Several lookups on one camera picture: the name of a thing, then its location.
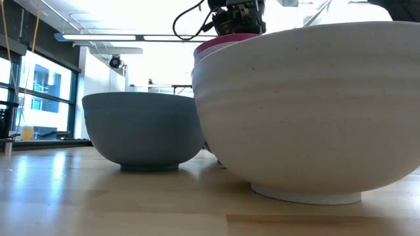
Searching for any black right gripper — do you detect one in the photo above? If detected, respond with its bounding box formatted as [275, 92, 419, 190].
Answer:
[209, 0, 267, 36]

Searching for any magenta bowl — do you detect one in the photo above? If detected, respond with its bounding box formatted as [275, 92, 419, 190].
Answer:
[193, 33, 262, 55]

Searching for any white bowl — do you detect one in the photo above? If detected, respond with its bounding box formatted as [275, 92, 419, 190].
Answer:
[192, 41, 238, 66]
[191, 21, 420, 206]

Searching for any blue bowl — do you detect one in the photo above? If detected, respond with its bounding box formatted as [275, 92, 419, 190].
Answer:
[81, 91, 206, 172]

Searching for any long ceiling light bar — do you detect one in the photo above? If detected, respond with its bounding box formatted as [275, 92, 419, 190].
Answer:
[54, 32, 218, 43]

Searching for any yellow cup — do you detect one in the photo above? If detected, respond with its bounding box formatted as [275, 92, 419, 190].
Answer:
[20, 126, 34, 141]

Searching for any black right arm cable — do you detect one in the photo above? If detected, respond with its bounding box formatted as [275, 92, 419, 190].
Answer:
[172, 0, 219, 42]

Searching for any black ceiling camera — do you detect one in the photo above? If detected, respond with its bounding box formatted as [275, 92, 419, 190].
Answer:
[109, 54, 123, 69]

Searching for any dark window frame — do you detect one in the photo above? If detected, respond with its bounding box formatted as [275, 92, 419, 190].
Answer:
[0, 42, 81, 142]

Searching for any yellow cable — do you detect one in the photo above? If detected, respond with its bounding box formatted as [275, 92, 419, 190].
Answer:
[0, 0, 42, 132]

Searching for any small silver post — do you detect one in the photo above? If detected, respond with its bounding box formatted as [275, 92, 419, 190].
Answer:
[3, 137, 13, 157]

